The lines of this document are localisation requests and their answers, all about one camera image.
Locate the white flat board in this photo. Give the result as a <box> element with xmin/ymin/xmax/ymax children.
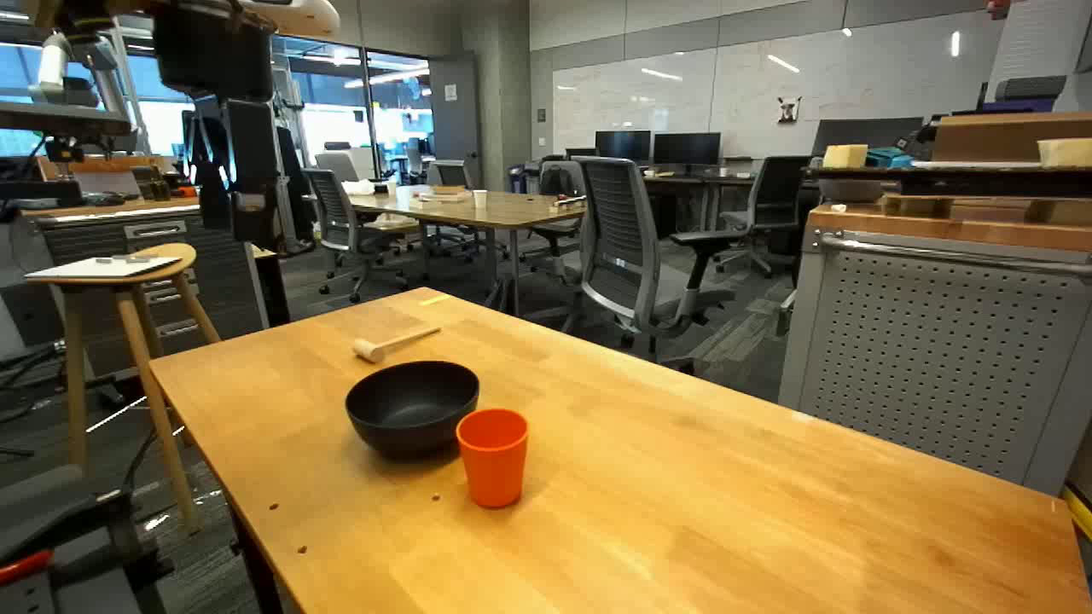
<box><xmin>23</xmin><ymin>249</ymin><xmax>183</xmax><ymax>286</ymax></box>

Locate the grey mesh office chair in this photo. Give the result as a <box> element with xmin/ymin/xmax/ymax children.
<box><xmin>562</xmin><ymin>152</ymin><xmax>751</xmax><ymax>365</ymax></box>

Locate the grey drawer cabinet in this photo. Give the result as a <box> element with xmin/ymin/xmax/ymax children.
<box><xmin>20</xmin><ymin>202</ymin><xmax>272</xmax><ymax>377</ymax></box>

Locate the orange plastic cup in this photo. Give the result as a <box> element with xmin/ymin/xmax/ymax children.
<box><xmin>455</xmin><ymin>406</ymin><xmax>532</xmax><ymax>510</ymax></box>

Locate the round wooden stool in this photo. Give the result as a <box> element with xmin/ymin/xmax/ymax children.
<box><xmin>23</xmin><ymin>238</ymin><xmax>225</xmax><ymax>534</ymax></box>

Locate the wide black monitor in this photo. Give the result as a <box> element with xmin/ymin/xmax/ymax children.
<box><xmin>810</xmin><ymin>115</ymin><xmax>929</xmax><ymax>159</ymax></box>

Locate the dark office chair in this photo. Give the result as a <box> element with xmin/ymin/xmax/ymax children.
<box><xmin>528</xmin><ymin>155</ymin><xmax>587</xmax><ymax>260</ymax></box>

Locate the red tool handle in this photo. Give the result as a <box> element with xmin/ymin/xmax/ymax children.
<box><xmin>0</xmin><ymin>550</ymin><xmax>58</xmax><ymax>591</ymax></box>

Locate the black computer monitor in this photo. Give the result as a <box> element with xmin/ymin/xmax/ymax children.
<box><xmin>592</xmin><ymin>126</ymin><xmax>656</xmax><ymax>162</ymax></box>
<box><xmin>653</xmin><ymin>128</ymin><xmax>722</xmax><ymax>170</ymax></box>

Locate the black office chair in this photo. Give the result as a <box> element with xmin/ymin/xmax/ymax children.
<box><xmin>712</xmin><ymin>152</ymin><xmax>812</xmax><ymax>279</ymax></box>

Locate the grey perforated metal cart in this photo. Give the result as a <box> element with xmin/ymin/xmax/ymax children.
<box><xmin>778</xmin><ymin>202</ymin><xmax>1092</xmax><ymax>499</ymax></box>

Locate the small light wooden box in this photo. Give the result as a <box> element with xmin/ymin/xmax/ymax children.
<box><xmin>820</xmin><ymin>138</ymin><xmax>870</xmax><ymax>175</ymax></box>

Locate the black bowl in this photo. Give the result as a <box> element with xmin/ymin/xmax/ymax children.
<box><xmin>342</xmin><ymin>359</ymin><xmax>480</xmax><ymax>462</ymax></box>

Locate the black overhead equipment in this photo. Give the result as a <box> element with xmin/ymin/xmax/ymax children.
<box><xmin>149</xmin><ymin>0</ymin><xmax>275</xmax><ymax>107</ymax></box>

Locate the long wooden meeting table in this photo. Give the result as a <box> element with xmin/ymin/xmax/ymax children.
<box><xmin>339</xmin><ymin>182</ymin><xmax>589</xmax><ymax>318</ymax></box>

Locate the grey door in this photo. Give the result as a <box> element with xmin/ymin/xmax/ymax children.
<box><xmin>426</xmin><ymin>53</ymin><xmax>486</xmax><ymax>162</ymax></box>

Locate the small wooden mallet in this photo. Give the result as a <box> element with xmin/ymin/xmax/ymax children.
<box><xmin>348</xmin><ymin>325</ymin><xmax>445</xmax><ymax>365</ymax></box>

